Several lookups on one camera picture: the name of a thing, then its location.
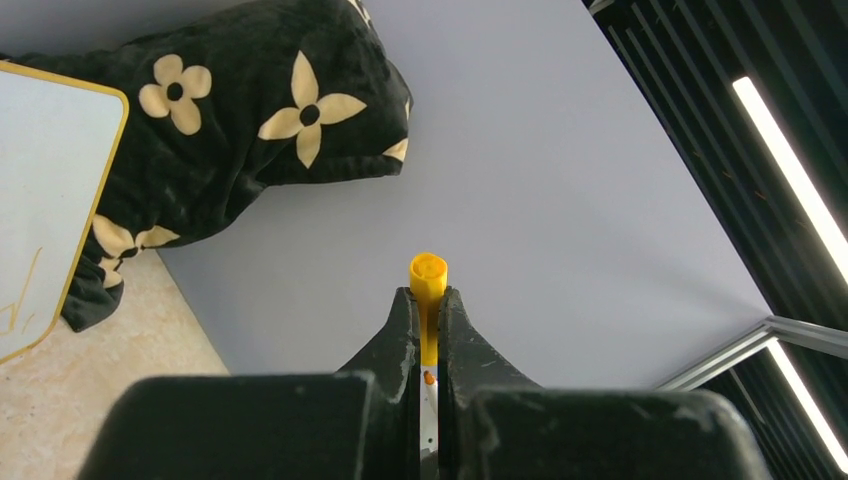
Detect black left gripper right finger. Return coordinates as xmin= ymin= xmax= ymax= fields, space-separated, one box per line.
xmin=438 ymin=288 xmax=770 ymax=479

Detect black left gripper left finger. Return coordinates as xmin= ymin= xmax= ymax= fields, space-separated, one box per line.
xmin=79 ymin=288 xmax=421 ymax=479

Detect yellow marker cap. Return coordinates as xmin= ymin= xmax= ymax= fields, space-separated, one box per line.
xmin=409 ymin=252 xmax=448 ymax=366

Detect white whiteboard yellow rim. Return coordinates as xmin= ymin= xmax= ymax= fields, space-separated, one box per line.
xmin=1 ymin=61 xmax=129 ymax=362

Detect white marker pen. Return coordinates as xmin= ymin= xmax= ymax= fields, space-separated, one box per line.
xmin=419 ymin=366 xmax=439 ymax=455

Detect ceiling light strip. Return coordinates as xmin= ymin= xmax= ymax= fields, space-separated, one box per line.
xmin=731 ymin=76 xmax=847 ymax=283
xmin=766 ymin=339 xmax=847 ymax=474

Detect black floral pillow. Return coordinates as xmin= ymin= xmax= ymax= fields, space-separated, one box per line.
xmin=15 ymin=1 xmax=413 ymax=332

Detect aluminium ceiling frame bar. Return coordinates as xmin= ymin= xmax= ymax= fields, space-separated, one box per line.
xmin=657 ymin=315 xmax=847 ymax=391

